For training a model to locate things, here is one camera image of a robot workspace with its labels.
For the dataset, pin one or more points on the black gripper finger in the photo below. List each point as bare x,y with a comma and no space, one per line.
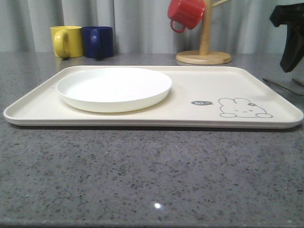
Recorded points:
294,48

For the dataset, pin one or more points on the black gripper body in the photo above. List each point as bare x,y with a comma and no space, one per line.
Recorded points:
288,15

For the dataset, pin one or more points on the silver fork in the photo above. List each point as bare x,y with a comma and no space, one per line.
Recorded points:
284,86

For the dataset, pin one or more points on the white round plate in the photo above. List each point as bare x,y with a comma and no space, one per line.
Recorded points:
114,89

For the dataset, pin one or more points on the wooden mug tree stand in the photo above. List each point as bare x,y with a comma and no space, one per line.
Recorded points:
204,56

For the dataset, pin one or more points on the red mug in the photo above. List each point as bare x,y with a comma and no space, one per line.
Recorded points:
185,14

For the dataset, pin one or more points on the grey curtain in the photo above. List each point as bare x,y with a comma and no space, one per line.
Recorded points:
141,26

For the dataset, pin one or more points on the cream rabbit serving tray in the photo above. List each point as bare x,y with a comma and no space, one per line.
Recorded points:
206,96

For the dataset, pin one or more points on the dark blue mug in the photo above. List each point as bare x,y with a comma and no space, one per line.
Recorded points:
98,41

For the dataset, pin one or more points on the yellow mug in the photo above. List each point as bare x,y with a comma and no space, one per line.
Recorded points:
67,41

